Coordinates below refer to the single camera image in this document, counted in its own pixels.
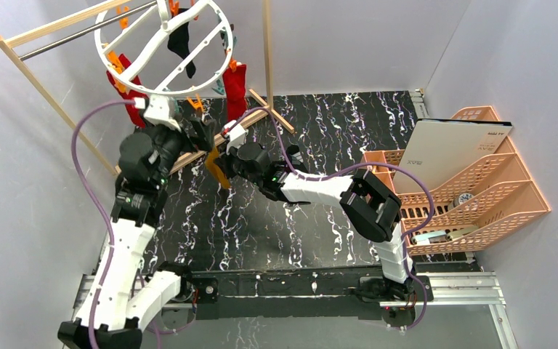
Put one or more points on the wooden clothes rack frame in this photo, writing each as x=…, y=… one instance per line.
x=8, y=45

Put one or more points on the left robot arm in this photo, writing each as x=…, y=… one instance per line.
x=125, y=241

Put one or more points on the right red sock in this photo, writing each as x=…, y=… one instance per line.
x=235, y=91

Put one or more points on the white round clip hanger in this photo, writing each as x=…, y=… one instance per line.
x=170, y=21

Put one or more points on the metal rack rod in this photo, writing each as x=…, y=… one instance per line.
x=86, y=31

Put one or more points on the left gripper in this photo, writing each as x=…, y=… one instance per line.
x=195, y=133

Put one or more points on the mustard yellow sock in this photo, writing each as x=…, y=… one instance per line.
x=215, y=170

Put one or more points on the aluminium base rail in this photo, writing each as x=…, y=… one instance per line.
x=322, y=292

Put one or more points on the teal clothes clip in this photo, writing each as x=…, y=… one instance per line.
x=219, y=87

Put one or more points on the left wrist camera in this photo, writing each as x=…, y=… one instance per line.
x=158, y=110

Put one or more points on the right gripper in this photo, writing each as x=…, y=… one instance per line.
x=226, y=161

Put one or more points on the orange clothes clip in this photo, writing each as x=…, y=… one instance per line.
x=196, y=103

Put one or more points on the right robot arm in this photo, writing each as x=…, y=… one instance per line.
x=372, y=208

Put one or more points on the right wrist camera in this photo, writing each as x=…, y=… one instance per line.
x=235, y=135

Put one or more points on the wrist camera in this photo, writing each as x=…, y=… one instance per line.
x=235, y=135
x=158, y=110

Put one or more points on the round metal can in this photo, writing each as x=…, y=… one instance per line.
x=462, y=199

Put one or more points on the white flat box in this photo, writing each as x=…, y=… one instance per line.
x=438, y=149

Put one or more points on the left red sock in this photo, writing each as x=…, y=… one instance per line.
x=120, y=63

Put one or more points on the red sock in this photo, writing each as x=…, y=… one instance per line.
x=235, y=91
x=120, y=63

